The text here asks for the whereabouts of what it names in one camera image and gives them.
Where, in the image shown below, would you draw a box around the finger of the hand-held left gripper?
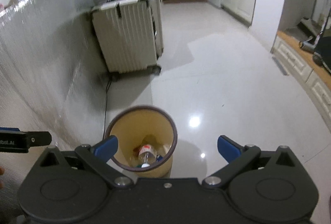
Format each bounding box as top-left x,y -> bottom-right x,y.
26,131 -> 52,147

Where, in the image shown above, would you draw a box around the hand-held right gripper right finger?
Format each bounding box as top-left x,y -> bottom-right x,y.
202,135 -> 302,188

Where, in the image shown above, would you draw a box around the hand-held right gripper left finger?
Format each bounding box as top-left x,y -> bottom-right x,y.
34,135 -> 134,189

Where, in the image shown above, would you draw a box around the crushed clear plastic bottle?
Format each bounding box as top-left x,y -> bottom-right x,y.
133,144 -> 158,169

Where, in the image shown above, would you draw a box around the yellow plastic bucket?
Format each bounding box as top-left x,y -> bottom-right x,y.
105,105 -> 178,178

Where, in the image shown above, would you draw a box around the grey metal floor strip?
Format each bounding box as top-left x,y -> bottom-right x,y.
272,56 -> 289,76

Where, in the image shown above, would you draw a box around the white drawer cabinet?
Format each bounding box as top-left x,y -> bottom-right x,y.
271,30 -> 331,134

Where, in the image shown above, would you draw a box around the cream ribbed suitcase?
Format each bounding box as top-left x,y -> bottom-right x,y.
90,0 -> 164,82

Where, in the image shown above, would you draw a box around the black fabric bag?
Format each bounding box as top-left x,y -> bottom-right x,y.
312,35 -> 331,72

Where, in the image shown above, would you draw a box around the black power cable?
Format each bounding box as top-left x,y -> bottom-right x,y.
103,76 -> 113,136

